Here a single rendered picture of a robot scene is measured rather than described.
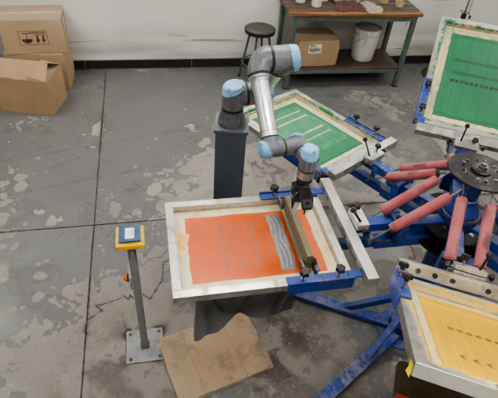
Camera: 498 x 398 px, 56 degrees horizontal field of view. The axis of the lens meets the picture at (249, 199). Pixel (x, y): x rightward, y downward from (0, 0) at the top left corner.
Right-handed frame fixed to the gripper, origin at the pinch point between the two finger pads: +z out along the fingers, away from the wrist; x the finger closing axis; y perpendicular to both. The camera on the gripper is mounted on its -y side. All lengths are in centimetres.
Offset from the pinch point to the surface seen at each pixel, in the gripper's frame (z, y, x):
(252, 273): 16.9, -17.2, 24.5
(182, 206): 13, 27, 51
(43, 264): 112, 89, 141
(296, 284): 11.9, -30.0, 8.6
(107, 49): 87, 383, 98
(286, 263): 16.3, -14.2, 8.1
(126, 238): 16, 11, 78
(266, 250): 16.8, -5.0, 15.0
